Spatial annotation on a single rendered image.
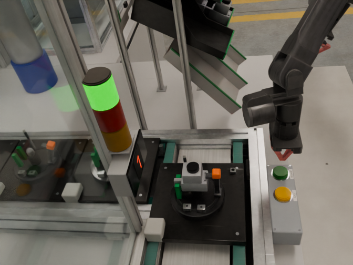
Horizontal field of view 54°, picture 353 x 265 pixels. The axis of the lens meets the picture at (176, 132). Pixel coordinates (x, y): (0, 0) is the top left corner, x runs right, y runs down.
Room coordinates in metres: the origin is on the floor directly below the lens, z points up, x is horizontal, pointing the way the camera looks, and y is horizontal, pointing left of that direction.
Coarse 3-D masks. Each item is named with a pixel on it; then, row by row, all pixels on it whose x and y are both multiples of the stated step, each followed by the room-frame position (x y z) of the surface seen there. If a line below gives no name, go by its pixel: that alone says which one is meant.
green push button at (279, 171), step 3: (276, 168) 0.58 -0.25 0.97; (279, 168) 0.58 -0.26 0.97; (282, 168) 0.58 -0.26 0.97; (285, 168) 0.58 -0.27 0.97; (273, 171) 0.58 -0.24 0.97; (276, 171) 0.57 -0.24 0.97; (279, 171) 0.57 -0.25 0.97; (282, 171) 0.57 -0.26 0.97; (285, 171) 0.57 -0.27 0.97; (273, 174) 0.57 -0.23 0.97; (276, 174) 0.56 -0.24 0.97; (279, 174) 0.56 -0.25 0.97; (282, 174) 0.56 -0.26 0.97; (285, 174) 0.56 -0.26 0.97; (276, 177) 0.56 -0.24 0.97; (279, 177) 0.55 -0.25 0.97; (282, 177) 0.55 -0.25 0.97; (285, 177) 0.55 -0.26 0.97
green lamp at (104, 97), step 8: (112, 80) 0.48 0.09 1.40; (88, 88) 0.46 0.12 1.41; (96, 88) 0.46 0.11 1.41; (104, 88) 0.46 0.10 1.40; (112, 88) 0.47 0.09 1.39; (88, 96) 0.47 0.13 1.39; (96, 96) 0.46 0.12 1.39; (104, 96) 0.46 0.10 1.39; (112, 96) 0.47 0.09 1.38; (96, 104) 0.46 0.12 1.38; (104, 104) 0.46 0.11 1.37; (112, 104) 0.46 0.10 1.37
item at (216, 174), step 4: (212, 172) 0.52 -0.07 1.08; (216, 172) 0.52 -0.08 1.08; (220, 172) 0.52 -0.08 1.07; (208, 176) 0.52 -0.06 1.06; (212, 176) 0.52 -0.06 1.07; (216, 176) 0.51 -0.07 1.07; (220, 176) 0.51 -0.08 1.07; (216, 180) 0.52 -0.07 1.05; (216, 184) 0.52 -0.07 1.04; (216, 188) 0.52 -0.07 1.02; (216, 192) 0.52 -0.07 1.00
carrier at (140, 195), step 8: (152, 144) 0.76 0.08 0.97; (152, 152) 0.73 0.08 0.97; (152, 160) 0.70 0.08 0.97; (144, 168) 0.67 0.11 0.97; (152, 168) 0.66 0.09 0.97; (144, 176) 0.64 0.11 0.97; (152, 176) 0.64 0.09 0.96; (144, 184) 0.61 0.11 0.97; (144, 192) 0.58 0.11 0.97; (136, 200) 0.56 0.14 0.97; (144, 200) 0.56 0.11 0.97
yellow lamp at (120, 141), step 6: (126, 126) 0.47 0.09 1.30; (102, 132) 0.47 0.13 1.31; (108, 132) 0.46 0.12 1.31; (114, 132) 0.46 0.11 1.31; (120, 132) 0.46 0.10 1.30; (126, 132) 0.47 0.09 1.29; (108, 138) 0.46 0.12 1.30; (114, 138) 0.46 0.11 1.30; (120, 138) 0.46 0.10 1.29; (126, 138) 0.47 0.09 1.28; (108, 144) 0.46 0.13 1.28; (114, 144) 0.46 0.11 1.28; (120, 144) 0.46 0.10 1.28; (126, 144) 0.46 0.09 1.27; (114, 150) 0.46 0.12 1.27; (120, 150) 0.46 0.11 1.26
